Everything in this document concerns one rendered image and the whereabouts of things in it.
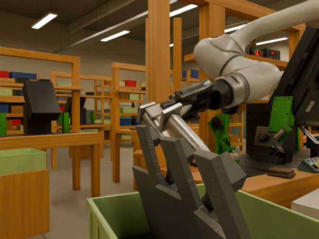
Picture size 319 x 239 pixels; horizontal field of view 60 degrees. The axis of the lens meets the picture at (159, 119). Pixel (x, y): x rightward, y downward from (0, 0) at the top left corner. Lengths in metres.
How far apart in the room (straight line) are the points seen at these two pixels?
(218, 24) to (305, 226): 1.41
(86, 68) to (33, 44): 2.19
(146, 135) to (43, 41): 11.12
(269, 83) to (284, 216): 0.35
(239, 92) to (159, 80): 0.81
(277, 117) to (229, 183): 1.44
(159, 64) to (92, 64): 10.80
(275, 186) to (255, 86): 0.52
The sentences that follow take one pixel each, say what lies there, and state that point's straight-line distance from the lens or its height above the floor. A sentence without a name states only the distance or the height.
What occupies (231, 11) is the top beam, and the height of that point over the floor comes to 1.85.
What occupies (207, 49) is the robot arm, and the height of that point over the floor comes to 1.38.
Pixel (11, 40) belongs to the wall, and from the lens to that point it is 11.30.
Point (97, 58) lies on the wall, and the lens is 12.41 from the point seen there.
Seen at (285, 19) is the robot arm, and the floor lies 1.46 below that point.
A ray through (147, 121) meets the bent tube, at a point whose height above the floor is 1.16.
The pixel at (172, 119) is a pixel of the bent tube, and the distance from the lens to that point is 0.47.
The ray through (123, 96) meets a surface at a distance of 9.28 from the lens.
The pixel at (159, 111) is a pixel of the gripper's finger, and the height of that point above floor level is 1.19.
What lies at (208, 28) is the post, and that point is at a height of 1.69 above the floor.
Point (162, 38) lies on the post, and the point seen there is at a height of 1.58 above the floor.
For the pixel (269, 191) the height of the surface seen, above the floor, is 0.88.
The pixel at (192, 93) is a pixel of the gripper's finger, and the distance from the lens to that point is 0.65.
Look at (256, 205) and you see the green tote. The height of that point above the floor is 0.94.
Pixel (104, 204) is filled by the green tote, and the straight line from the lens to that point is 0.77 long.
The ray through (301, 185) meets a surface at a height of 0.87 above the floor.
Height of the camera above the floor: 1.19
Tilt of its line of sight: 2 degrees down
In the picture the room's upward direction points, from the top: straight up
